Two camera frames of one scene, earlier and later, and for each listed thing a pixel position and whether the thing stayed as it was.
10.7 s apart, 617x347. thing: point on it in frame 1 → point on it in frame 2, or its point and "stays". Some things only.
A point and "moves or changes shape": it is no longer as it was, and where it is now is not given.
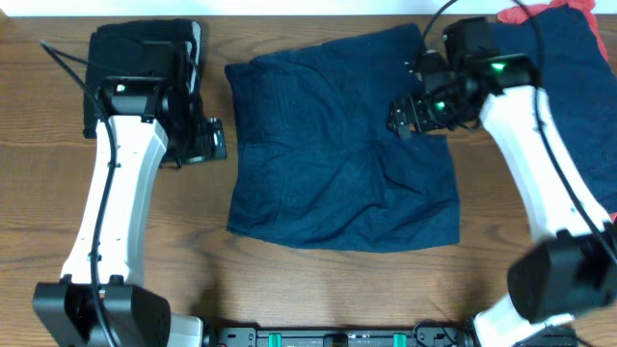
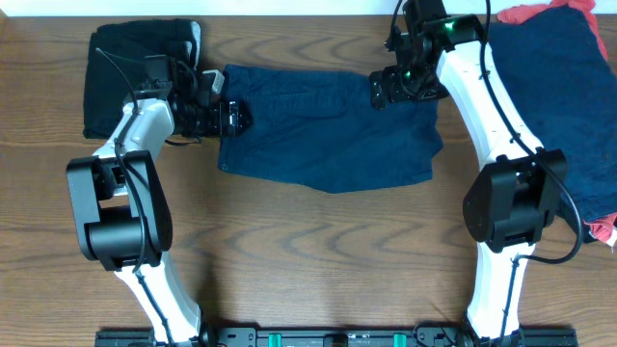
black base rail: [419, 335] stays
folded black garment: [140, 48] stays
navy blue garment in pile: [572, 67] stays
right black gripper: [402, 119] → [379, 88]
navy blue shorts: [315, 162] moves or changes shape
